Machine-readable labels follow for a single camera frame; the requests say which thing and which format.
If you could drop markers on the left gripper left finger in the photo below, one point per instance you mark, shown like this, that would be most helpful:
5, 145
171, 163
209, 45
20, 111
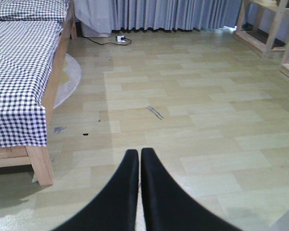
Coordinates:
114, 207

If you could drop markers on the wooden shelf frame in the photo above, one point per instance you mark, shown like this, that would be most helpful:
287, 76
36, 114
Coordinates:
264, 46

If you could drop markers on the wooden bed frame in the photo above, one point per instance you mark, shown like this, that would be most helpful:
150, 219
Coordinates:
37, 156

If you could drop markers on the floor power outlet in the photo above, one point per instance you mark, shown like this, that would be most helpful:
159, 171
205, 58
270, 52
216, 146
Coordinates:
120, 39

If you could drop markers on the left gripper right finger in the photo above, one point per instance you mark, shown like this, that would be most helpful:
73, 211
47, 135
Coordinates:
167, 207

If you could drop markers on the round grey rug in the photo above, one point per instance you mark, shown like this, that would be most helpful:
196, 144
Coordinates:
69, 80

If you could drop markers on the light blue curtain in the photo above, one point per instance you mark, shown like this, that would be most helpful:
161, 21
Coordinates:
104, 16

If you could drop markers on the checkered bed sheet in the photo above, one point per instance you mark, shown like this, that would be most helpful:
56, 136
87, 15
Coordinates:
29, 35

